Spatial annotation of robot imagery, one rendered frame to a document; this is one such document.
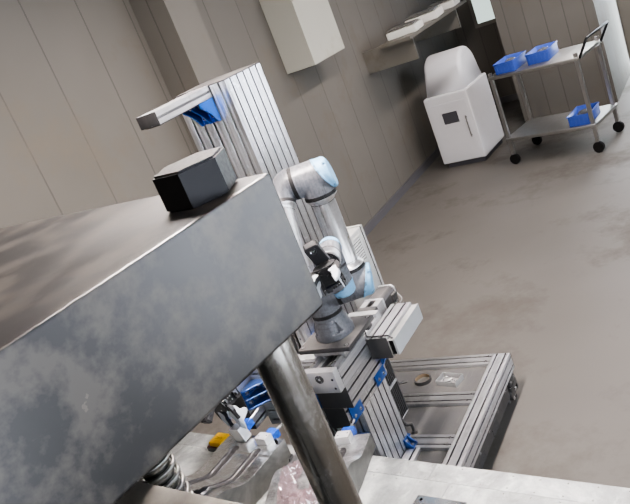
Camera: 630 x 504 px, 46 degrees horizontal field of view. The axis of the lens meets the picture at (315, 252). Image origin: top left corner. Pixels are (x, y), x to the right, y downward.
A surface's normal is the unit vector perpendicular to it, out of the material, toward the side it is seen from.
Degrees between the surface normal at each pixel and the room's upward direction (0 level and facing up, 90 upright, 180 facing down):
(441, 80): 71
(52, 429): 90
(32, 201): 90
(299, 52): 90
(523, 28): 90
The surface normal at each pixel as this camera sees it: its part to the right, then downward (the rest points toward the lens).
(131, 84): 0.82, -0.14
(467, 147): -0.50, 0.46
